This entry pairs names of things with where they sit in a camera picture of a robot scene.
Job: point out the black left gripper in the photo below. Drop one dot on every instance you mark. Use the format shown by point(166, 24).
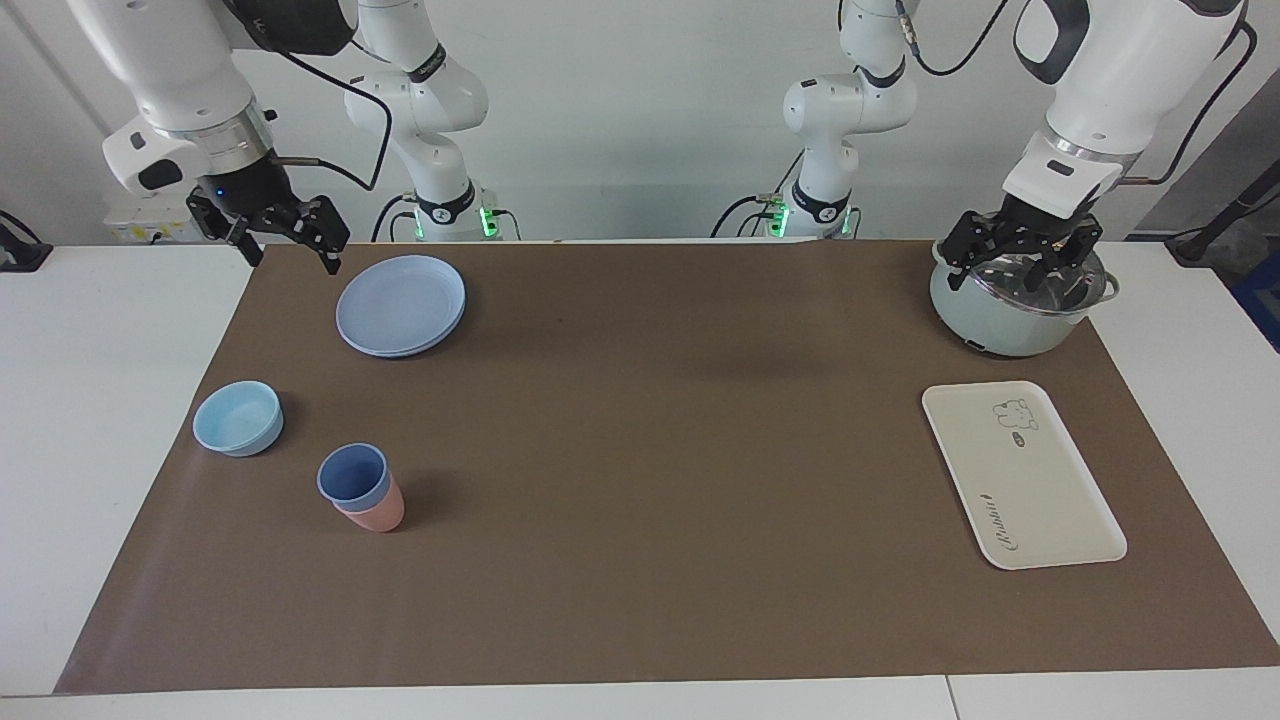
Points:
point(1045, 230)

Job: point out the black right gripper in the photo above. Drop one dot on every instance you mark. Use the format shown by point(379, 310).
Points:
point(250, 190)

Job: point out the blue plastic cup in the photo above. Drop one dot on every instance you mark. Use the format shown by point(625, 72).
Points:
point(352, 475)

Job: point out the pink plastic cup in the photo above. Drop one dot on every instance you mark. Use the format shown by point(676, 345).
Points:
point(380, 515)

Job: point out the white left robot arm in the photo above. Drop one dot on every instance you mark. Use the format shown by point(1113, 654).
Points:
point(1110, 70)

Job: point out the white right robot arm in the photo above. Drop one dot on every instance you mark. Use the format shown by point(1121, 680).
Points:
point(180, 70)

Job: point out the cream tray with rabbit print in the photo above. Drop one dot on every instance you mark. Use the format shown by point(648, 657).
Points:
point(1020, 480)

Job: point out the glass pot lid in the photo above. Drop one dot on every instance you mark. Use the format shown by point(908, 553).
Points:
point(1010, 280)

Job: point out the pale green cooking pot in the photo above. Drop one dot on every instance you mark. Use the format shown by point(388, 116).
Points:
point(1000, 325)

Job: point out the white power strip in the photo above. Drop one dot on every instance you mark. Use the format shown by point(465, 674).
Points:
point(140, 222)

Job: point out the blue round plate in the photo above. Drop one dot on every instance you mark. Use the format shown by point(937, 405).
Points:
point(400, 305)

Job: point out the light blue bowl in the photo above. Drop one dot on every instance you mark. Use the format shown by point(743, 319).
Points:
point(237, 418)

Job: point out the black stand leg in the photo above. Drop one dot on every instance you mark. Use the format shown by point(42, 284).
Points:
point(1225, 215)

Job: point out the blue crate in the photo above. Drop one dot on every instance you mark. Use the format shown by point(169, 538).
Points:
point(1262, 300)

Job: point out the brown table mat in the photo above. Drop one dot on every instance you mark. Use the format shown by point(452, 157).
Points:
point(650, 500)

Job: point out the black clamp mount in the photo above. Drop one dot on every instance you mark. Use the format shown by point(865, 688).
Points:
point(22, 255)

